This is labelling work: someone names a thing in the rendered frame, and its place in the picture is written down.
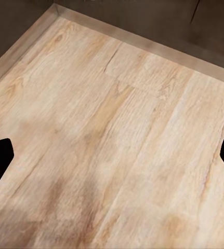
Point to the oven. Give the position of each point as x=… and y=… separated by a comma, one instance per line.
x=208, y=19

